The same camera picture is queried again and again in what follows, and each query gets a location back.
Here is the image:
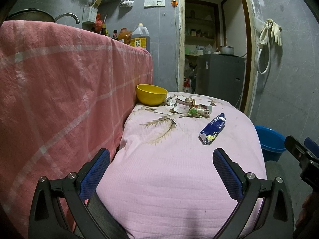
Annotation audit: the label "blue snack wrapper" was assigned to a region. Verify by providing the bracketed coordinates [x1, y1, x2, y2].
[199, 113, 226, 145]

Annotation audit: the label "green snack wrapper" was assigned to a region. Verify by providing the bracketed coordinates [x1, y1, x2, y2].
[186, 104, 212, 118]

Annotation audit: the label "white red food packet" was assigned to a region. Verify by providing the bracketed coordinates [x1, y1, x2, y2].
[170, 98, 196, 115]

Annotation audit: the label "blue plastic basin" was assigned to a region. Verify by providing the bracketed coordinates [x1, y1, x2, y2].
[255, 125, 286, 162]

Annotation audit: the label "pink floral table cloth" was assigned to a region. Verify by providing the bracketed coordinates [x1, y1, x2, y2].
[96, 95, 267, 238]

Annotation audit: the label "pink checked cloth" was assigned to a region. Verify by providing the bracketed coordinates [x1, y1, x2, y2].
[1, 21, 154, 237]

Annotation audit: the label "small silver foil wrapper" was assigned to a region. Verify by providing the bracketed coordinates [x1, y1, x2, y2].
[166, 97, 176, 106]

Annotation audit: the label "grey refrigerator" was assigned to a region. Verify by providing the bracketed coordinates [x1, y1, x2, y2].
[195, 54, 245, 108]

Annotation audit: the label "yellow plastic bowl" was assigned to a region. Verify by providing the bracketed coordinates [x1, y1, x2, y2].
[136, 84, 168, 106]

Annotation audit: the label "white rubber gloves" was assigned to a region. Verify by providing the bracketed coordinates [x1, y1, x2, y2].
[259, 18, 282, 48]

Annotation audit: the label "metal pot on fridge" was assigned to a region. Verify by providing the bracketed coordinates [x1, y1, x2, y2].
[220, 46, 234, 56]

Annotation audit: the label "dark sauce bottle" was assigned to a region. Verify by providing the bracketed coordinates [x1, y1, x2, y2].
[112, 30, 118, 40]

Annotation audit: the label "orange sauce jar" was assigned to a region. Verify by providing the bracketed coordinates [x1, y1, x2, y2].
[118, 28, 132, 45]

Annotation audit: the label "cooking oil jug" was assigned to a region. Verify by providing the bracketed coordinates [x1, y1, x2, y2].
[130, 23, 150, 52]

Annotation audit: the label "white utensil holder box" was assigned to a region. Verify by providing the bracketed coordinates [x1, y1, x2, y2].
[82, 6, 98, 24]

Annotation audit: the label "metal faucet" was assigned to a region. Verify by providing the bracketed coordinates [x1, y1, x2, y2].
[54, 12, 81, 25]

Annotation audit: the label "large metal pot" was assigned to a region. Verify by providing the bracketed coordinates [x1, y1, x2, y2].
[7, 9, 55, 22]

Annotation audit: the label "white hose loop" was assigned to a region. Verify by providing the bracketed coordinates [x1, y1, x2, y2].
[256, 29, 272, 75]

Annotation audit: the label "white wall switch plate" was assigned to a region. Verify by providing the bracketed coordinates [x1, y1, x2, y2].
[144, 0, 165, 8]

